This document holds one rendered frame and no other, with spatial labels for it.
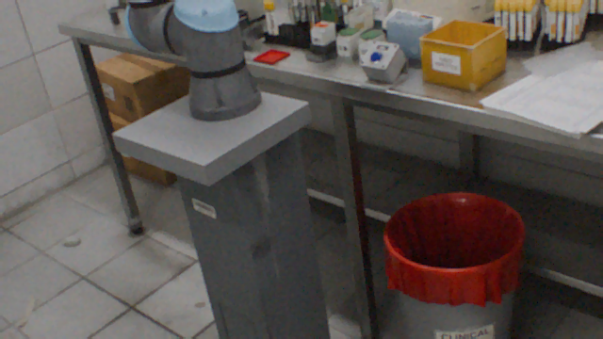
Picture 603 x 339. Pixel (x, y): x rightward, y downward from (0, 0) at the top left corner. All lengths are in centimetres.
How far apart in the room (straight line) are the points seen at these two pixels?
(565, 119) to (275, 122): 54
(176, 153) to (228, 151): 10
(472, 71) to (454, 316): 64
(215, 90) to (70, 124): 200
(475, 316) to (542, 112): 64
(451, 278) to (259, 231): 49
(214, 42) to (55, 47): 194
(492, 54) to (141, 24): 72
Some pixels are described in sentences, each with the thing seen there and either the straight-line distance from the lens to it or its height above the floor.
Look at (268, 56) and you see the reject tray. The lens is 183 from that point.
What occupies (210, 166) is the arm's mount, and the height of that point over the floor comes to 91.
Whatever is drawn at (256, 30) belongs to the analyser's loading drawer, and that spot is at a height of 92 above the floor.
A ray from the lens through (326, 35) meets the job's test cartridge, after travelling 175.
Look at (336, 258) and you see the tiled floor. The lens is 251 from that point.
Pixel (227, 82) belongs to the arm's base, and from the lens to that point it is 142.
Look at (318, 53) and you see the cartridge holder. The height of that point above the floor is 89.
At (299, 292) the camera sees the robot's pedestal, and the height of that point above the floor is 45.
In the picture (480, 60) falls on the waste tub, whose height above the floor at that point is 94.
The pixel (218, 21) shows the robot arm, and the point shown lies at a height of 111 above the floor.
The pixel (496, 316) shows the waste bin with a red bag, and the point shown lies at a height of 25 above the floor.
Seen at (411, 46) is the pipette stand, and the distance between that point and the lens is 166.
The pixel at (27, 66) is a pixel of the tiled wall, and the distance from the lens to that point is 323.
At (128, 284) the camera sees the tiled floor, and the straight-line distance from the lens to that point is 263.
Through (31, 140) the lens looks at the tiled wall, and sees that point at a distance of 329.
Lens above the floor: 151
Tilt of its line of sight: 29 degrees down
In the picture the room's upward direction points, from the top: 9 degrees counter-clockwise
